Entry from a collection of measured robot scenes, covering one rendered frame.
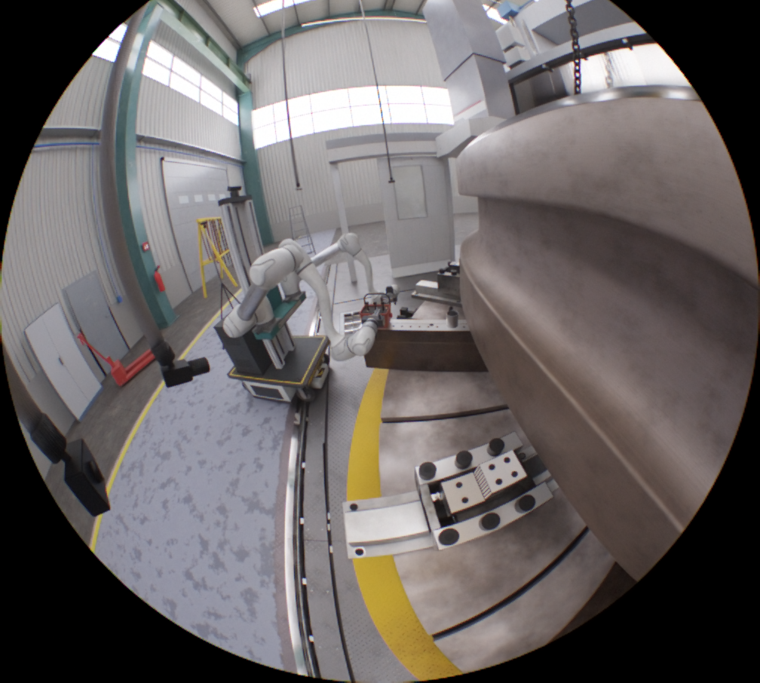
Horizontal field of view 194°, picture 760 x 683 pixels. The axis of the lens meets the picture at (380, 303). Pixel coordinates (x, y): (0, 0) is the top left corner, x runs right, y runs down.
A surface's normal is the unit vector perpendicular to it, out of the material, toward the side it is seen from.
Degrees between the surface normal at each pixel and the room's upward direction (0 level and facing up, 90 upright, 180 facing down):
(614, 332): 82
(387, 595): 0
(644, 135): 90
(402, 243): 90
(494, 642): 0
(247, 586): 0
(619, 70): 90
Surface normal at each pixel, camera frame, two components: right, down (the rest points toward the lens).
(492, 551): -0.13, -0.88
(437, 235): 0.14, 0.43
